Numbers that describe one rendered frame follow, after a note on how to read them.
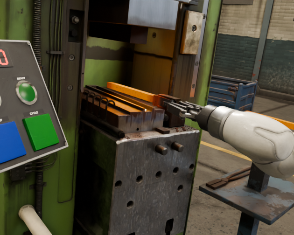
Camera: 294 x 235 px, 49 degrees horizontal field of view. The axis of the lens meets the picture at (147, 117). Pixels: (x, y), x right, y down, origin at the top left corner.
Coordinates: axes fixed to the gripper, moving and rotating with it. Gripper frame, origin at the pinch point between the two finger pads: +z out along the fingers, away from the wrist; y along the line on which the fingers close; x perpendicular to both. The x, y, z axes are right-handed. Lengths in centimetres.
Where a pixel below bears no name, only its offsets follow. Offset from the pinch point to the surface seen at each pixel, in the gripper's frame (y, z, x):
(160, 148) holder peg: 0.4, 1.0, -16.1
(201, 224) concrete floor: 95, 49, -105
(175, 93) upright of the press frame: 25.9, 23.3, -3.1
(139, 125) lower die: -3.0, 9.3, -10.2
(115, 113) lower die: -11.2, 12.6, -6.2
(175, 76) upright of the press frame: 24.5, 23.4, 4.5
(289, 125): 56, -14, -8
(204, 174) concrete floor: 163, 107, -106
